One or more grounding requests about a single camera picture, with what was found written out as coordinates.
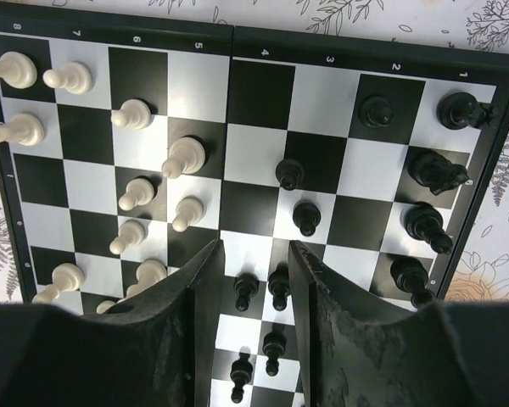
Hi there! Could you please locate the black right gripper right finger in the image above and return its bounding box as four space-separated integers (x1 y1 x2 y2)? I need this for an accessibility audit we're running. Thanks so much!
288 241 509 406

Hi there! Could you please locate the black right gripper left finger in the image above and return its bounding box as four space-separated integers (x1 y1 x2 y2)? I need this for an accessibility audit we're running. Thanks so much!
0 239 225 406

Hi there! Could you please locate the black king chess piece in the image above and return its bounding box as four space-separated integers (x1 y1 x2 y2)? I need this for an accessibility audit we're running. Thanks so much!
390 257 435 309

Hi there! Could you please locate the black bishop chess piece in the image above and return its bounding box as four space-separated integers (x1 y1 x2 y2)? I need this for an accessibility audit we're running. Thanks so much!
404 202 453 254

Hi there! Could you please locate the black knight chess piece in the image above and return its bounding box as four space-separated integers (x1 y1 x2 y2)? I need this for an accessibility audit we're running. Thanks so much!
407 150 469 196

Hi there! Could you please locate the white knight chess piece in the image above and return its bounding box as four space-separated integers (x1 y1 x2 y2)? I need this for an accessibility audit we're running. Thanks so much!
32 263 86 304

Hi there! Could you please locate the black pawn chess piece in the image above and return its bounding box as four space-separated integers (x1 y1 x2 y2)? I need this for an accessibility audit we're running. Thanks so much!
275 159 305 191

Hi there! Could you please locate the white queen chess piece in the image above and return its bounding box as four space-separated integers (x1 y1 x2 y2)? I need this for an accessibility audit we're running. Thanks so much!
161 137 206 179

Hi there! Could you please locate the white bishop chess piece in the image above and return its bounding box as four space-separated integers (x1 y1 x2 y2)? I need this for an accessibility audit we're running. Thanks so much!
0 114 45 147

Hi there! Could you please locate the black rook chess piece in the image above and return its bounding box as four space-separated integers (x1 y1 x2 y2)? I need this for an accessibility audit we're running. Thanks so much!
436 92 499 131

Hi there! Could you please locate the white pawn chess piece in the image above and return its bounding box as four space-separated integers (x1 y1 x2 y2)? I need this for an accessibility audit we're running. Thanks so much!
42 62 93 95

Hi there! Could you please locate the white rook chess piece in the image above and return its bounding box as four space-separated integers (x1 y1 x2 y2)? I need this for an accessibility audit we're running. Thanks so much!
0 51 37 89

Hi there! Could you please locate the white pawn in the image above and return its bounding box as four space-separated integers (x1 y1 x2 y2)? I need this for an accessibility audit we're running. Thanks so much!
171 197 205 232
109 220 147 255
126 259 167 298
110 98 153 130
118 178 155 211

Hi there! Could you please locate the black and white chessboard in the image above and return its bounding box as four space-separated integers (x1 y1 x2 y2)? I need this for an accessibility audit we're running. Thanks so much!
0 3 509 406

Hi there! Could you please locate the black pawn near corner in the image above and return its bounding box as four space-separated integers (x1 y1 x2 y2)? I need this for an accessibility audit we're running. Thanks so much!
359 95 394 128

